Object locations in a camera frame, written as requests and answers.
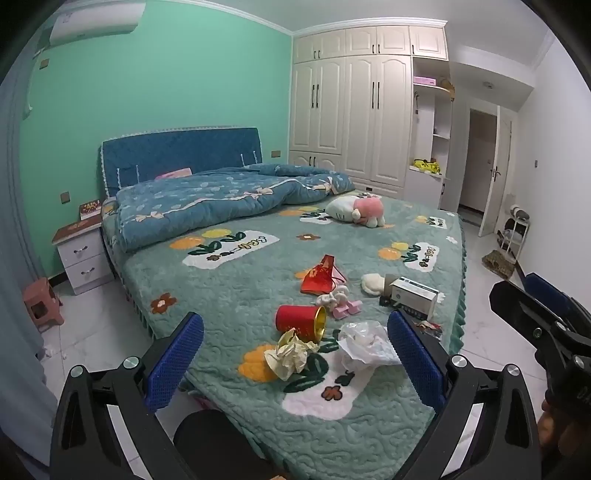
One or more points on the straw hat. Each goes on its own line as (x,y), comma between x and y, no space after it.
(446,87)

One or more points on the person's dark clothing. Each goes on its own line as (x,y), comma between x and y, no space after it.
(217,445)

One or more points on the red cup with gold inside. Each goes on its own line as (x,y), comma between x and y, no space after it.
(298,318)

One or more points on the yellow bag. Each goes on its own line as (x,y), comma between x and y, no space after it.
(425,165)

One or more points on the crumpled white plastic bag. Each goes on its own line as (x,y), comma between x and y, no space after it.
(367,344)

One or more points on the red paper bag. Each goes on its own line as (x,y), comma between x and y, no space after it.
(321,277)

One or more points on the white and pink plush toy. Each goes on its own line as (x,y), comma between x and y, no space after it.
(355,207)

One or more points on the white nightstand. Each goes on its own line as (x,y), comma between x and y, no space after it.
(83,258)

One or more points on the black hair scrunchie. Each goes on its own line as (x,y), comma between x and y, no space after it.
(387,301)

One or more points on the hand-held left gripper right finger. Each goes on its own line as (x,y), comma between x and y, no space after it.
(415,364)

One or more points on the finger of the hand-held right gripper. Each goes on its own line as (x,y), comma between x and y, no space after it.
(517,309)
(551,295)

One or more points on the crumpled yellowish paper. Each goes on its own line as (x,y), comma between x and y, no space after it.
(288,355)

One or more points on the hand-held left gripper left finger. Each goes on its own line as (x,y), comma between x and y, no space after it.
(175,360)

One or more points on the white metal rack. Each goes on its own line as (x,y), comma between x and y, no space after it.
(512,235)

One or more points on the red desk calendar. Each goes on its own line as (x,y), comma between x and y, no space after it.
(90,208)

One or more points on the white round puff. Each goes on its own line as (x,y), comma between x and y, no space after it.
(374,284)

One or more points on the pink box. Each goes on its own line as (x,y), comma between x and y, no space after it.
(425,81)

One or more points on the green flowered bedspread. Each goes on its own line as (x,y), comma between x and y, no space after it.
(258,277)

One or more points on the brown floor mat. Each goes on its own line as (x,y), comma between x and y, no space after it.
(498,264)

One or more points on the white and green medicine box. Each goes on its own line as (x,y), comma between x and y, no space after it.
(413,297)

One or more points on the pink plastic stool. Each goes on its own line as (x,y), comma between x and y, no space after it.
(41,304)

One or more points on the white door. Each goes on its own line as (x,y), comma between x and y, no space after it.
(496,170)

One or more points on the person's right hand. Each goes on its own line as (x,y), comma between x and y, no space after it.
(553,424)

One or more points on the white hair scrunchie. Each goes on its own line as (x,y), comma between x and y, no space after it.
(328,297)

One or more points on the blue padded headboard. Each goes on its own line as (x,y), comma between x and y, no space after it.
(180,150)

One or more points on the cream wardrobe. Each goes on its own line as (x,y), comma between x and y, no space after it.
(351,106)

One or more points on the grey curtain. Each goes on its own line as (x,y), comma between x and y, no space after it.
(23,277)

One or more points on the white air conditioner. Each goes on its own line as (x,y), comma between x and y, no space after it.
(94,23)

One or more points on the small dark wrapper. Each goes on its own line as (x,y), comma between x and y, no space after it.
(427,328)

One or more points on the blue flowered quilt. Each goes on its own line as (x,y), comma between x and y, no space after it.
(207,198)

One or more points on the pink pillow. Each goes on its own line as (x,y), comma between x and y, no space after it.
(174,173)

